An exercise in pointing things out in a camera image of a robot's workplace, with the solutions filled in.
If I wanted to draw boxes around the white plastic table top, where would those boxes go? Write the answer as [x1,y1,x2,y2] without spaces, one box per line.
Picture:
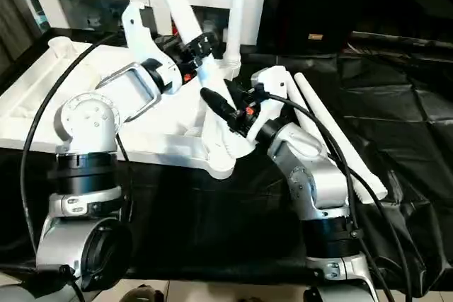
[0,35,256,181]

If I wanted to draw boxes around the black work mat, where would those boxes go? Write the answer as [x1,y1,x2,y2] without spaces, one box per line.
[0,25,453,298]

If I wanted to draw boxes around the grey curtain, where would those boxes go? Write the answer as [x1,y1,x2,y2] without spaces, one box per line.
[0,0,45,75]

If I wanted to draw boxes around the dark robot torso front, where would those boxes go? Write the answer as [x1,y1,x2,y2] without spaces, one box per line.
[122,283,166,302]

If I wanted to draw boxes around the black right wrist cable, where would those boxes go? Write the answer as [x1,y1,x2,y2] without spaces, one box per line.
[253,83,415,302]

